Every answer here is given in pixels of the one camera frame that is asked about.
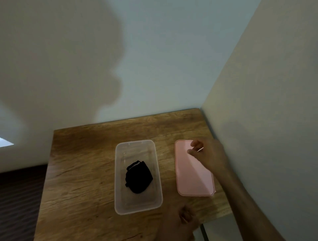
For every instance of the person's right forearm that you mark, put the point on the person's right forearm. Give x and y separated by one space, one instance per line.
244 204

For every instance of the clear plastic container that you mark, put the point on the clear plastic container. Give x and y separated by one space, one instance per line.
139 152

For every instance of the person's left fingers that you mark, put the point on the person's left fingers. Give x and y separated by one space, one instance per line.
185 215

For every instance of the black table leg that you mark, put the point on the black table leg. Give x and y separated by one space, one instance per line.
203 233

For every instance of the pink plastic lid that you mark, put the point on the pink plastic lid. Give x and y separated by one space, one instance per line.
190 179

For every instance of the person's left hand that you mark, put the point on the person's left hand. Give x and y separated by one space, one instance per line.
177 227

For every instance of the person's right hand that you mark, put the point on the person's right hand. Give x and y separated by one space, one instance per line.
212 155

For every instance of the person's right fingers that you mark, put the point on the person's right fingers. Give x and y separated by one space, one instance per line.
195 144

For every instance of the black folded cloth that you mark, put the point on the black folded cloth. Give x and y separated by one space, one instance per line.
138 179

